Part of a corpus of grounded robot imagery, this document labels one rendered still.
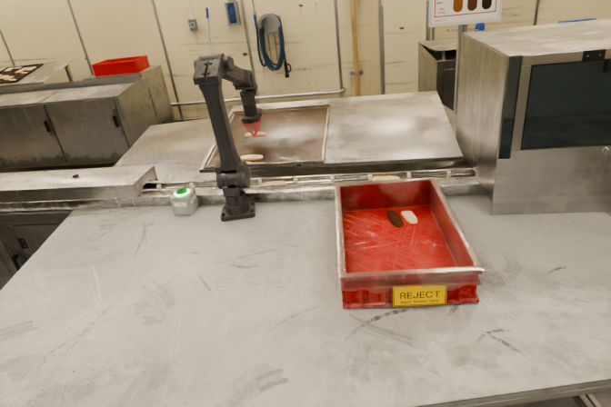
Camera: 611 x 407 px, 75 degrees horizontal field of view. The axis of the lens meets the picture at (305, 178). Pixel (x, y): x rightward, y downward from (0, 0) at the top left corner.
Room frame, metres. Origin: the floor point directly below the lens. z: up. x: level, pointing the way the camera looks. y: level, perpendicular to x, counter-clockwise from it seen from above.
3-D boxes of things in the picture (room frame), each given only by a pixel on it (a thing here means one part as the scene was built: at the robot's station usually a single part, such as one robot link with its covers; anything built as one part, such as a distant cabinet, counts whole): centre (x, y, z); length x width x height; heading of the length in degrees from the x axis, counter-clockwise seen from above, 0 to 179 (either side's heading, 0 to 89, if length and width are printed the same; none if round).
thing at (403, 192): (0.93, -0.23, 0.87); 0.49 x 0.34 x 0.10; 174
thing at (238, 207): (1.25, 0.25, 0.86); 0.12 x 0.09 x 0.08; 91
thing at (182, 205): (1.31, 0.45, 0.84); 0.08 x 0.08 x 0.11; 80
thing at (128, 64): (4.80, 1.94, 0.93); 0.51 x 0.36 x 0.13; 84
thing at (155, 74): (4.80, 1.94, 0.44); 0.70 x 0.55 x 0.87; 80
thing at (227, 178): (1.27, 0.25, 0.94); 0.09 x 0.05 x 0.10; 173
